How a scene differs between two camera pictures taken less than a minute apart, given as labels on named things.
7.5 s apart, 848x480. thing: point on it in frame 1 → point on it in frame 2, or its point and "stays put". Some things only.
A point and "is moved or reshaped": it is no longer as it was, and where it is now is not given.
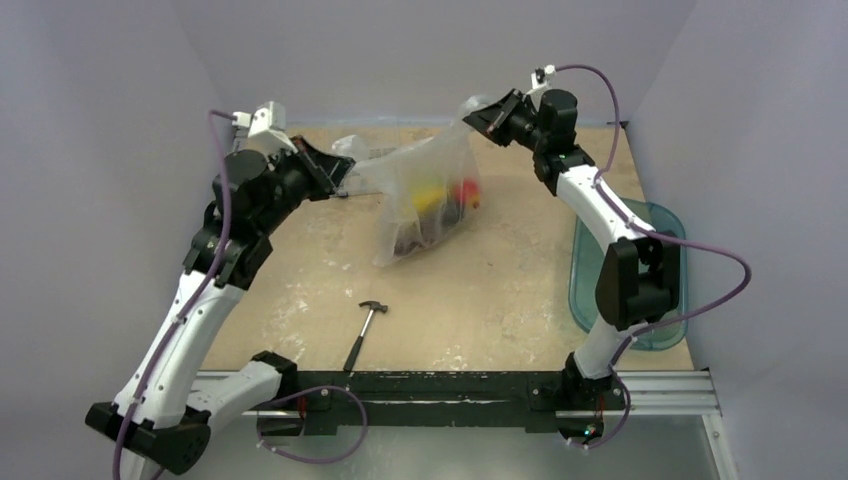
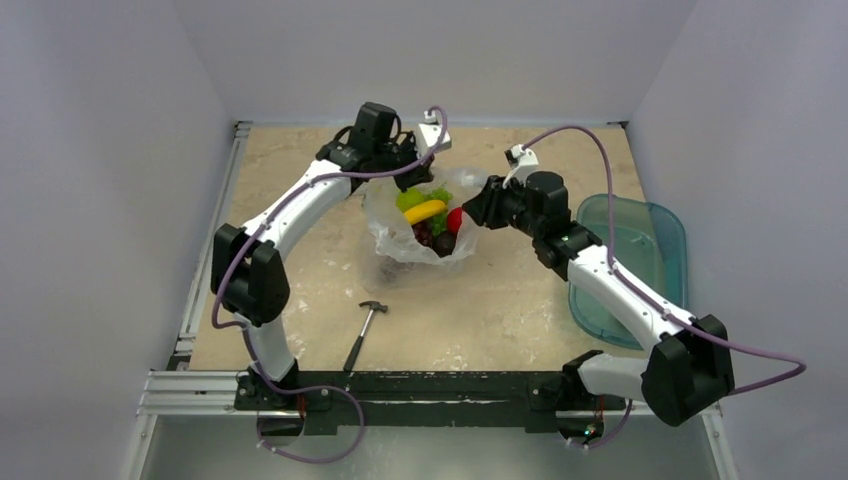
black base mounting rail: (442, 399) stays put
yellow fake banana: (424, 198) → (422, 211)
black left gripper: (333, 167) → (419, 175)
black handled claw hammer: (355, 347) stays put
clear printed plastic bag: (427, 189) is moved or reshaped
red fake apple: (468, 193) → (454, 219)
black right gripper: (506, 120) → (490, 206)
